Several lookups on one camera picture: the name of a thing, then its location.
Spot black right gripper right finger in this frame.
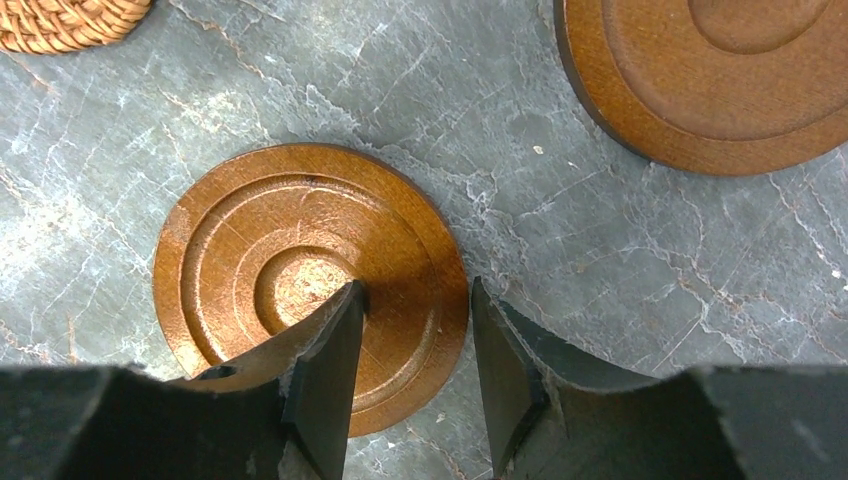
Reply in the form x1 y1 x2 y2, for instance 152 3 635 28
471 280 847 479

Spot brown wooden coaster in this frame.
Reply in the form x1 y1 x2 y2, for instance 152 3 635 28
153 143 469 437
554 1 847 176

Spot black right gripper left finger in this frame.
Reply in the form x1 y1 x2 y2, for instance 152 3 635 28
1 281 365 479

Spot woven rattan coaster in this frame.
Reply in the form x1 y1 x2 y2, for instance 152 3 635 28
1 0 153 54

